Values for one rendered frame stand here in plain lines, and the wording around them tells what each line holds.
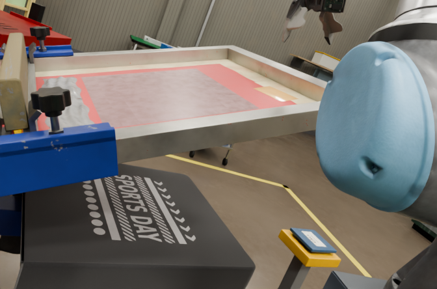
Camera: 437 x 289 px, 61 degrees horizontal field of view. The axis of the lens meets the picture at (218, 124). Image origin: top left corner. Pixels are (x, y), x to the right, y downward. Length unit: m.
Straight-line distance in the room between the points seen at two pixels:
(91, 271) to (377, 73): 0.58
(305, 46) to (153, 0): 3.86
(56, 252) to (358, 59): 0.58
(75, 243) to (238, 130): 0.37
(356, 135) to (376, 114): 0.02
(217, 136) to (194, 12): 8.08
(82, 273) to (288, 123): 0.43
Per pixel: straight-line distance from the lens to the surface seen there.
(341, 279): 0.44
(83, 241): 0.76
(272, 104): 0.77
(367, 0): 10.44
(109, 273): 0.73
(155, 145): 0.53
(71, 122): 0.67
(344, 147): 0.29
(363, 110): 0.28
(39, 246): 0.73
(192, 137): 0.55
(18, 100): 0.58
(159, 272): 0.77
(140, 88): 0.85
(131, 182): 1.02
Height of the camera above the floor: 1.38
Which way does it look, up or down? 12 degrees down
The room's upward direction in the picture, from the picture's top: 22 degrees clockwise
